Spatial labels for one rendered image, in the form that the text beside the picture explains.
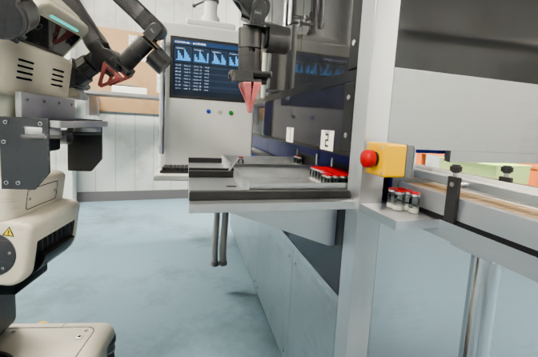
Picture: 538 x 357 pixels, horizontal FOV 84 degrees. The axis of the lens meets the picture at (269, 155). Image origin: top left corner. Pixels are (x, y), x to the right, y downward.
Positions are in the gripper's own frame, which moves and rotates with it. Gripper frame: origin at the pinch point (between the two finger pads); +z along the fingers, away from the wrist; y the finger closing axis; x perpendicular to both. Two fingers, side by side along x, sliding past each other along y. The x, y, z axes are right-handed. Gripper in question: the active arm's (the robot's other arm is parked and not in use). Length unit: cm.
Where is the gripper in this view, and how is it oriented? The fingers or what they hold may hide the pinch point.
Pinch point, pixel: (249, 109)
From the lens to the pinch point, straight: 76.1
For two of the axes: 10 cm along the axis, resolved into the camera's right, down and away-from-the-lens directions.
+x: -2.5, -1.2, 9.6
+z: -0.1, 9.9, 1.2
